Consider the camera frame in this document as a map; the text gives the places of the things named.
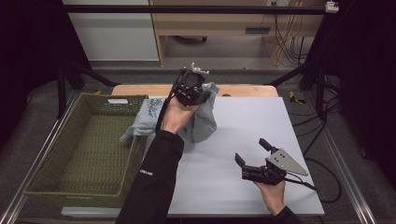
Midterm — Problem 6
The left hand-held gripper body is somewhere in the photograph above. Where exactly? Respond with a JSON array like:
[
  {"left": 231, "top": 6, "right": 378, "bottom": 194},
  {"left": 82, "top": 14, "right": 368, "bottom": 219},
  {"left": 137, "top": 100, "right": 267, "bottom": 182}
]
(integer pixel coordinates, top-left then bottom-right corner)
[{"left": 173, "top": 62, "right": 213, "bottom": 107}]

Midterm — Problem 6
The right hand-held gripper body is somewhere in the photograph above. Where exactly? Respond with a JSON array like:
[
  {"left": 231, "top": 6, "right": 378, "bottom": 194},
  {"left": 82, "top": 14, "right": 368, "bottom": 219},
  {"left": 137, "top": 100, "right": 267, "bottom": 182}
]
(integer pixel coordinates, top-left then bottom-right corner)
[{"left": 241, "top": 147, "right": 309, "bottom": 187}]

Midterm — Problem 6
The light grey printed garment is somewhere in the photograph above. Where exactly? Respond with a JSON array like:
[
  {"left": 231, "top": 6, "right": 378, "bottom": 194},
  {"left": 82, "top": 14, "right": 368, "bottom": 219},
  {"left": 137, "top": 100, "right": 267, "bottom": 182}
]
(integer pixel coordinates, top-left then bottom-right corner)
[{"left": 119, "top": 81, "right": 220, "bottom": 145}]

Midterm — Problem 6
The green woven basket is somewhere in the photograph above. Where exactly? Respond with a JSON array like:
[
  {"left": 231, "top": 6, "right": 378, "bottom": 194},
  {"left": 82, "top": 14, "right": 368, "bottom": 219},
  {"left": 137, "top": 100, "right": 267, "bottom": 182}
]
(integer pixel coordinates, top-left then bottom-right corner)
[{"left": 22, "top": 92, "right": 149, "bottom": 209}]

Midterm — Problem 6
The person's right hand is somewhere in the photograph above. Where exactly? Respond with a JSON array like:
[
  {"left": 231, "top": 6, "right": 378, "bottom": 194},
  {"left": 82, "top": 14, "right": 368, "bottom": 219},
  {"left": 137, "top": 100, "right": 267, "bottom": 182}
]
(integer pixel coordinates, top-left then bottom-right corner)
[{"left": 253, "top": 179, "right": 287, "bottom": 217}]

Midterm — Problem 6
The person's left hand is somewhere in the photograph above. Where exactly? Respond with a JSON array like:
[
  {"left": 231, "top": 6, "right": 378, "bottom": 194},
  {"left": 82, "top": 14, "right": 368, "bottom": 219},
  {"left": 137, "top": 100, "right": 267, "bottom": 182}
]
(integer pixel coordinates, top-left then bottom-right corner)
[{"left": 161, "top": 96, "right": 201, "bottom": 135}]

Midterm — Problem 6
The white table mat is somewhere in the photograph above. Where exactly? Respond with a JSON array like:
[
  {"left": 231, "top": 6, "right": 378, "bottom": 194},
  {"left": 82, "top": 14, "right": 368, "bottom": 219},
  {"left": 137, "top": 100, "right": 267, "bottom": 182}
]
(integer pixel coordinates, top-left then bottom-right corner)
[{"left": 61, "top": 95, "right": 325, "bottom": 217}]

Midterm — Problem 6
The yellow black clamp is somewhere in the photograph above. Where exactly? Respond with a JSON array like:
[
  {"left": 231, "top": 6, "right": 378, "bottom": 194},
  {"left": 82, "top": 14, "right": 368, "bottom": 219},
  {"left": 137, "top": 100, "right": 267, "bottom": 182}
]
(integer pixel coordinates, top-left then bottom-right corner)
[{"left": 289, "top": 91, "right": 306, "bottom": 105}]

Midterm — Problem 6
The wooden desk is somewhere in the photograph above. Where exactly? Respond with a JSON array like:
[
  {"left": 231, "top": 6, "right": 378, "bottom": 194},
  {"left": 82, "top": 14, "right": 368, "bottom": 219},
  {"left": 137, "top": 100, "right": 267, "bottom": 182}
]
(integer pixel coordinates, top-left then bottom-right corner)
[{"left": 148, "top": 0, "right": 326, "bottom": 67}]

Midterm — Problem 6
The white cabinet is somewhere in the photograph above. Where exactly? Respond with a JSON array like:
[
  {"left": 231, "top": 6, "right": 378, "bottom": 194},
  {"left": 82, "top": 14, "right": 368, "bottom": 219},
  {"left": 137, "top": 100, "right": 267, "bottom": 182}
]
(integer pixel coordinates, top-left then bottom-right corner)
[{"left": 61, "top": 0, "right": 161, "bottom": 63}]

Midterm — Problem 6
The white clip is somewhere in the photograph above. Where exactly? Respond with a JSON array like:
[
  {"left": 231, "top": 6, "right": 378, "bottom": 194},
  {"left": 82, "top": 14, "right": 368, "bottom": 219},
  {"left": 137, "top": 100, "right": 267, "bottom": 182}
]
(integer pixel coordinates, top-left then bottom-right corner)
[{"left": 324, "top": 0, "right": 340, "bottom": 14}]

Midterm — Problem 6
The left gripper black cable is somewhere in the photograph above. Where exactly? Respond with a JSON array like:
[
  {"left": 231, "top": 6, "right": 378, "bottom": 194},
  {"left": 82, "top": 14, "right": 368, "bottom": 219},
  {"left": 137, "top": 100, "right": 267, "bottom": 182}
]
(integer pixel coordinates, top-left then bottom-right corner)
[{"left": 154, "top": 69, "right": 185, "bottom": 133}]

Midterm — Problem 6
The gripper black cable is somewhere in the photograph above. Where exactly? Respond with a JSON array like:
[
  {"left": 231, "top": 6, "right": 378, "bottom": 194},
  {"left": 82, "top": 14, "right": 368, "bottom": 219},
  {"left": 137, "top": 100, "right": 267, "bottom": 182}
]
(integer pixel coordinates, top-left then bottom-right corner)
[
  {"left": 154, "top": 69, "right": 185, "bottom": 133},
  {"left": 283, "top": 157, "right": 343, "bottom": 204}
]

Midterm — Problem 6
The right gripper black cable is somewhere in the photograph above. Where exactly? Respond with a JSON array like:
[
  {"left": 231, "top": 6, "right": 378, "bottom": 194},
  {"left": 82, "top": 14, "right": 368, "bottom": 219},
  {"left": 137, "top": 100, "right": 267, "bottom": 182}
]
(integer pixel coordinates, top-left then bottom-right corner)
[{"left": 283, "top": 157, "right": 343, "bottom": 204}]

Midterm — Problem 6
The black metal frame bar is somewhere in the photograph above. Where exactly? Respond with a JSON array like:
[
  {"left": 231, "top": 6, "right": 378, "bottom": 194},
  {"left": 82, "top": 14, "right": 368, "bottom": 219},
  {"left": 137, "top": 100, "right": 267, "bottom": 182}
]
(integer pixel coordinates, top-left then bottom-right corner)
[{"left": 62, "top": 4, "right": 328, "bottom": 16}]

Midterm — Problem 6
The bundle of hanging cables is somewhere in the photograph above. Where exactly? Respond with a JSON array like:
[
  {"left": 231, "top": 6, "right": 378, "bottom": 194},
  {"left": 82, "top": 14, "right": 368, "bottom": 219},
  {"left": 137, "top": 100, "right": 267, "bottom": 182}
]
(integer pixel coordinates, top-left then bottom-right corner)
[{"left": 268, "top": 0, "right": 310, "bottom": 67}]

